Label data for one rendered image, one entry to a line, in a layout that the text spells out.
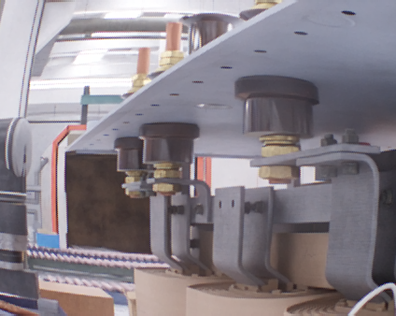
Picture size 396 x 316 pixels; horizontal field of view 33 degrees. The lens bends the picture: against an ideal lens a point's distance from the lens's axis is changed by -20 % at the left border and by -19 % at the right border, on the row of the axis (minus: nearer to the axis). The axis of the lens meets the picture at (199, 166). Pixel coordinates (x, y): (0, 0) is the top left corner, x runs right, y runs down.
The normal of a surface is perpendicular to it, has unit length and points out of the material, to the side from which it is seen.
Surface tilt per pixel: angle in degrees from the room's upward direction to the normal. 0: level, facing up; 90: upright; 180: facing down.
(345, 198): 90
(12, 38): 90
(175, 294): 90
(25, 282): 90
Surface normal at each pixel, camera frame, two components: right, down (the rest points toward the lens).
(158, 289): -0.81, -0.05
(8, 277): 0.10, -0.06
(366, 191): -0.96, -0.04
